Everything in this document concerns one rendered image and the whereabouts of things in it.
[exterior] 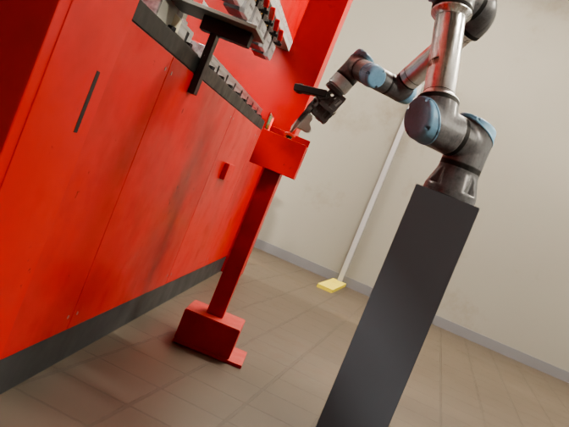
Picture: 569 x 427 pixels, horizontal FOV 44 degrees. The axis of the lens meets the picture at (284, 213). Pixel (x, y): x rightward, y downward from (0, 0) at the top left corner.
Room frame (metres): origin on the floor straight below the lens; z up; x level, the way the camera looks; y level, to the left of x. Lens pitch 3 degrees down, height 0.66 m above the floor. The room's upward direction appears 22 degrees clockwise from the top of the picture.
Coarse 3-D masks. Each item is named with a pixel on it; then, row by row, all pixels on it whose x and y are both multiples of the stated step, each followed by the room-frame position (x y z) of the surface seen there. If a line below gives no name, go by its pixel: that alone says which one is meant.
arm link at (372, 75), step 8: (360, 64) 2.31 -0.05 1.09; (368, 64) 2.28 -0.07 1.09; (376, 64) 2.27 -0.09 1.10; (352, 72) 2.34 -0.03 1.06; (360, 72) 2.29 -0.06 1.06; (368, 72) 2.26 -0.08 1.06; (376, 72) 2.26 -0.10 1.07; (384, 72) 2.28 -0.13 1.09; (360, 80) 2.31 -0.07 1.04; (368, 80) 2.26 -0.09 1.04; (376, 80) 2.27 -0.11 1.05; (384, 80) 2.30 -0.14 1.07; (392, 80) 2.32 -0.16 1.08; (376, 88) 2.32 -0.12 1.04; (384, 88) 2.32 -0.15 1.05
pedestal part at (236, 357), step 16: (192, 304) 2.46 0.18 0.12; (192, 320) 2.36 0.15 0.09; (208, 320) 2.35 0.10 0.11; (224, 320) 2.41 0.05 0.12; (240, 320) 2.51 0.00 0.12; (176, 336) 2.36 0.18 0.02; (192, 336) 2.36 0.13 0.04; (208, 336) 2.35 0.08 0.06; (224, 336) 2.35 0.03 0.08; (208, 352) 2.35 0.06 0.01; (224, 352) 2.35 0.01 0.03; (240, 352) 2.51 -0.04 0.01; (240, 368) 2.35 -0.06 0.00
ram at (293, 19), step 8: (272, 0) 3.14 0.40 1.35; (280, 0) 3.32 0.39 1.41; (288, 0) 3.50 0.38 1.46; (296, 0) 3.73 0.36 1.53; (304, 0) 3.96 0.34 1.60; (288, 8) 3.59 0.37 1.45; (296, 8) 3.83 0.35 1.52; (304, 8) 4.07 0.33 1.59; (288, 16) 3.67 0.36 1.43; (296, 16) 3.92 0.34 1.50; (280, 24) 3.55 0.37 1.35; (288, 24) 3.76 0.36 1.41; (296, 24) 4.02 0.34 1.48; (288, 40) 3.96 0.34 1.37; (288, 48) 4.07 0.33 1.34
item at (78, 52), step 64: (0, 0) 0.88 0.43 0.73; (64, 0) 0.89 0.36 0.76; (128, 0) 1.08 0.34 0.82; (0, 64) 0.88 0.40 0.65; (64, 64) 0.95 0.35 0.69; (0, 128) 0.88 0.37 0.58; (64, 128) 1.03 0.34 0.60; (0, 192) 0.91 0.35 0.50; (0, 256) 0.98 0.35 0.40; (0, 320) 1.06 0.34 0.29
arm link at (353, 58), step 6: (354, 54) 2.38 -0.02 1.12; (360, 54) 2.37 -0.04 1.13; (366, 54) 2.37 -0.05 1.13; (348, 60) 2.38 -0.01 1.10; (354, 60) 2.35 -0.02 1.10; (372, 60) 2.38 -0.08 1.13; (342, 66) 2.39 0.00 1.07; (348, 66) 2.37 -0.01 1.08; (342, 72) 2.37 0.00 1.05; (348, 72) 2.37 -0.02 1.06; (348, 78) 2.37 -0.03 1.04; (354, 84) 2.39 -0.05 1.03
